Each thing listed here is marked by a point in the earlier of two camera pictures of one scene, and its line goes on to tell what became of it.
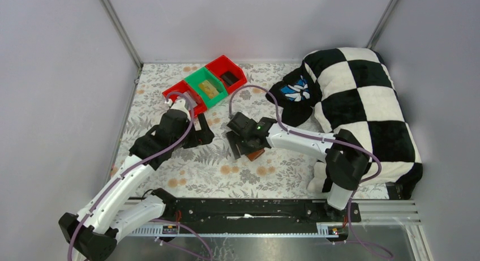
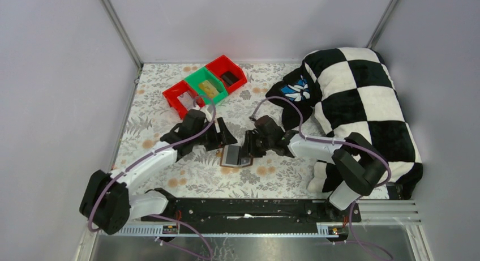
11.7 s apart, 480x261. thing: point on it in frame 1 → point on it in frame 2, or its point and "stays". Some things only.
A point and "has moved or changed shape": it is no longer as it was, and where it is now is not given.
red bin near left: x=182 y=86 stays
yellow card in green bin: x=209 y=89 stays
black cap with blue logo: x=297 y=95 stays
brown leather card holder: x=254 y=155 has moved or changed shape
